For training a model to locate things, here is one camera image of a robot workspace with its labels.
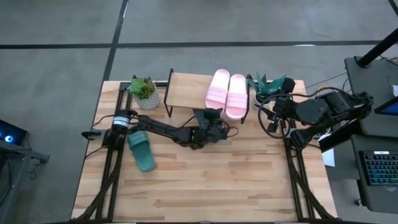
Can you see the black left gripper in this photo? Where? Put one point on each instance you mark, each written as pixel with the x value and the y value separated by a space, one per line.
pixel 214 132

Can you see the green rubber slide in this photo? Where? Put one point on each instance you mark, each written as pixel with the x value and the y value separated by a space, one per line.
pixel 141 151

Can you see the grey keyboard stand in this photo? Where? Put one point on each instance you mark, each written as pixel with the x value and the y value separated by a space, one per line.
pixel 373 199

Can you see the pink rubber slide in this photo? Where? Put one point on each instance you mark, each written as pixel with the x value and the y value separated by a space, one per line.
pixel 217 88
pixel 237 96

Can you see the succulent in patterned pot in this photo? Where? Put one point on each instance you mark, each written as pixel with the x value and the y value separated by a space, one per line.
pixel 144 91

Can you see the wooden shelf with black frame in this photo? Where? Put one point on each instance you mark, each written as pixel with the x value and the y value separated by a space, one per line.
pixel 186 90

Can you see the tablet with blue screen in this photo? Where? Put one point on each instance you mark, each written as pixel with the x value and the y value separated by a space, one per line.
pixel 388 107

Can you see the backlit black keyboard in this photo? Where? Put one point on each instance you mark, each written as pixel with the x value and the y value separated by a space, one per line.
pixel 381 168

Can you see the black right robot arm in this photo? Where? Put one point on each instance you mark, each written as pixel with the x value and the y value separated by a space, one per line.
pixel 314 110

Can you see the computer with blue light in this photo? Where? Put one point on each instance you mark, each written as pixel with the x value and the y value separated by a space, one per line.
pixel 11 132

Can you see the black pole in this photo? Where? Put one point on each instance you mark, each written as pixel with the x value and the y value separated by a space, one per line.
pixel 377 46

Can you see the dark metal cart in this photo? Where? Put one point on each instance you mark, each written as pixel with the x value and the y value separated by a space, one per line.
pixel 18 161

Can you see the grey desk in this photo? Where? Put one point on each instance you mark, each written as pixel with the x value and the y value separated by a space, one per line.
pixel 370 93

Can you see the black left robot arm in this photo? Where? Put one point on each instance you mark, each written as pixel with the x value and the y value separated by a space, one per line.
pixel 155 126

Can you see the white paper sheet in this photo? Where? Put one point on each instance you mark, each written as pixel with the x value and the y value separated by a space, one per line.
pixel 329 157

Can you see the snake plant in white pot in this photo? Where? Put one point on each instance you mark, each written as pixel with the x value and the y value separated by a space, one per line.
pixel 264 85

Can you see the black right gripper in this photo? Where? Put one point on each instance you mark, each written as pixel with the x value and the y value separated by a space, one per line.
pixel 284 104

